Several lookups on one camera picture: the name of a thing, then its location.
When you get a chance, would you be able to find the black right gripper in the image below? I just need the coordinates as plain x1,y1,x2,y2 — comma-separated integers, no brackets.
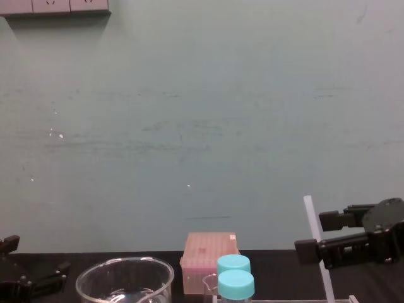
294,198,404,270

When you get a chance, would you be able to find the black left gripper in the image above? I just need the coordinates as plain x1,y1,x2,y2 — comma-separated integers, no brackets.
0,234,72,303

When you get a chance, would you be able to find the white translucent stirring rod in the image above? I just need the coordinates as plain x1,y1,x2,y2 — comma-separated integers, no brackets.
303,195,336,303

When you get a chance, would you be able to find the black table cloth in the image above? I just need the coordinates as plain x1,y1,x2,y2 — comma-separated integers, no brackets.
0,251,404,303

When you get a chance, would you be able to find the large clear glass beaker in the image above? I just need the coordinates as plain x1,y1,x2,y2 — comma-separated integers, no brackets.
74,256,175,303

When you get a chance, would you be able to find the clear acrylic rack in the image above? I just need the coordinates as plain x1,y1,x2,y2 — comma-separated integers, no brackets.
216,294,359,303

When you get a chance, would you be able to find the teal capped clear bottle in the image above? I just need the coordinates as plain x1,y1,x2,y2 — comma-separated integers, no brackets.
217,270,256,303
217,254,252,276

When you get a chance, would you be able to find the pink pipette tip box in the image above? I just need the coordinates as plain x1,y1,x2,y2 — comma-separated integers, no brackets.
179,232,241,296

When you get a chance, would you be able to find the small clear glass beaker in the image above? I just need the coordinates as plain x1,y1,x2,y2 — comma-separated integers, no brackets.
201,273,222,303

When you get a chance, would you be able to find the grey wall socket panel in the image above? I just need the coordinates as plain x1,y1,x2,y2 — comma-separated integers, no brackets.
0,0,112,18

